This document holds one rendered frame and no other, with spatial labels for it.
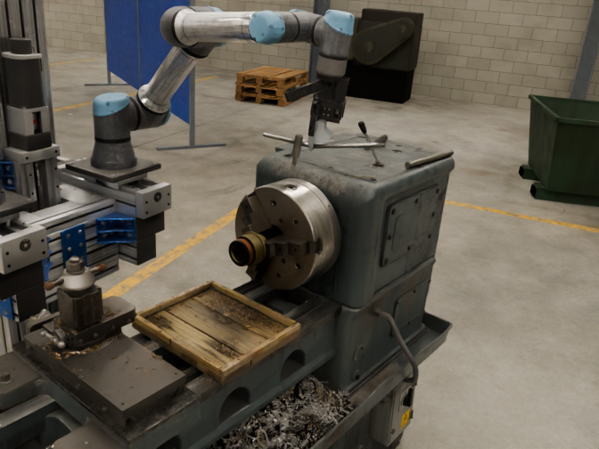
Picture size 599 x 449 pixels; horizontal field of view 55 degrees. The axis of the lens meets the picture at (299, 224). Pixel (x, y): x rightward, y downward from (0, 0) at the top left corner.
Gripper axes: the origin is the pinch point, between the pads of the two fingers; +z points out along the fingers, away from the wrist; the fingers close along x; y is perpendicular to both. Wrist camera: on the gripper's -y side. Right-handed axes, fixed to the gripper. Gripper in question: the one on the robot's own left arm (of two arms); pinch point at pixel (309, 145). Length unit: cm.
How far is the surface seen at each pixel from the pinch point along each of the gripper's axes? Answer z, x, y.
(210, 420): 61, -46, -6
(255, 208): 20.8, -4.0, -11.9
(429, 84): 156, 990, 61
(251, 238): 25.0, -13.9, -9.6
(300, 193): 13.9, -1.9, 0.0
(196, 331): 49, -29, -18
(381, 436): 112, 18, 43
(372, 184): 9.8, 6.7, 18.8
